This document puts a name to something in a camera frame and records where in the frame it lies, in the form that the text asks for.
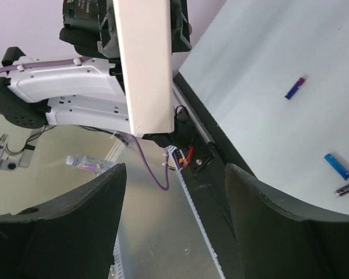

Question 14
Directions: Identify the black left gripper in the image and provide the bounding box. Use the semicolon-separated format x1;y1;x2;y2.
59;1;191;58

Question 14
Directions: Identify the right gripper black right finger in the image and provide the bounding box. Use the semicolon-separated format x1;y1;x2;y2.
225;163;349;278

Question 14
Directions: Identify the dark blue battery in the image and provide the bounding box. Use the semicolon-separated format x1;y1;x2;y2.
284;77;306;100

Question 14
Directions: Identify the white slotted cable duct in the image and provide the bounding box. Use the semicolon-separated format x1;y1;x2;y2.
165;146;225;279

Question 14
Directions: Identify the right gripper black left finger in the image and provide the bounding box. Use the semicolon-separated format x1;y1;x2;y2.
0;163;126;278

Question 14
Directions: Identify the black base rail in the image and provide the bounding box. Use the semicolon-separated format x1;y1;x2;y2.
174;73;244;278

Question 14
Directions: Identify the plastic water bottle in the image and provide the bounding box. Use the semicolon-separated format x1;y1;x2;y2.
66;155;115;175

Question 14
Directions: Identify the white remote control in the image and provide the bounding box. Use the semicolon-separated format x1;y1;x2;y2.
113;0;174;135

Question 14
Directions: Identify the black silver battery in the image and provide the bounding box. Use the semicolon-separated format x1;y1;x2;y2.
335;184;349;197

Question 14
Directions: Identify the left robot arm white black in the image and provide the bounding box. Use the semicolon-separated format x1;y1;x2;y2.
0;1;192;135

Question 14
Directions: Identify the light blue battery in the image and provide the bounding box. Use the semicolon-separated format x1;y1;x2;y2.
324;153;349;181

